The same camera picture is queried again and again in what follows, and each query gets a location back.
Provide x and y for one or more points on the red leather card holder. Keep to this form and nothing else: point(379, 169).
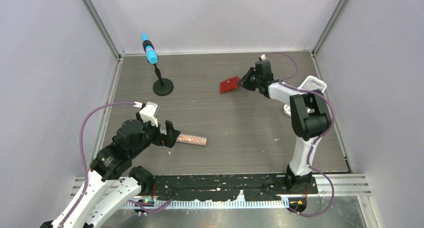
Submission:
point(229, 84)

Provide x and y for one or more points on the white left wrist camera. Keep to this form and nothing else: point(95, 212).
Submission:
point(148, 112)

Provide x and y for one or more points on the white slotted cable duct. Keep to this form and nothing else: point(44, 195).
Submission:
point(236, 204)

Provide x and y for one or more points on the glittery sequin tube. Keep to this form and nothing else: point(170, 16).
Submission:
point(190, 139)

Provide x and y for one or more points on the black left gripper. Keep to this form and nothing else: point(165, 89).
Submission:
point(168, 138)

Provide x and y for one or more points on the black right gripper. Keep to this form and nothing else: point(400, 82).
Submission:
point(244, 82)

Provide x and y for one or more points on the aluminium frame rail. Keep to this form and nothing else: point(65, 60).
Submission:
point(345, 185)

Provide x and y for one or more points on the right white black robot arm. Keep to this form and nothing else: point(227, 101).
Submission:
point(310, 117)

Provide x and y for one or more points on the blue microphone on black stand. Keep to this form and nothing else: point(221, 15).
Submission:
point(163, 86)

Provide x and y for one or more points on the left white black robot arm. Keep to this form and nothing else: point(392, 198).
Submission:
point(111, 180)

